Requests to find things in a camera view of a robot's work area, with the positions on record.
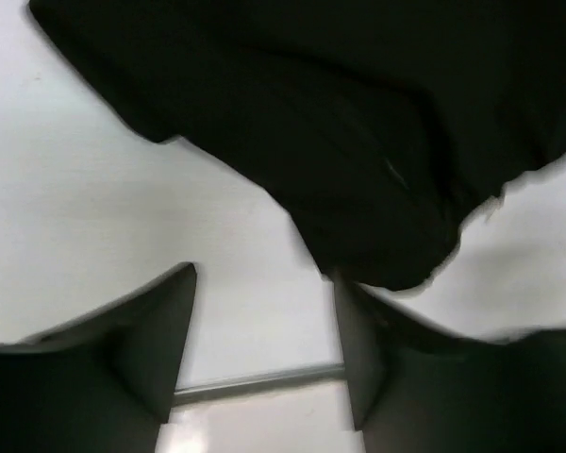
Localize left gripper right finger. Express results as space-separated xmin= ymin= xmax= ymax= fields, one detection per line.
xmin=333 ymin=276 xmax=566 ymax=453

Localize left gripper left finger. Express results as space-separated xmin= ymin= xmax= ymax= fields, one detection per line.
xmin=0 ymin=263 xmax=197 ymax=453

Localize black shorts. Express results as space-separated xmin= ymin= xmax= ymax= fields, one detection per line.
xmin=28 ymin=1 xmax=566 ymax=291

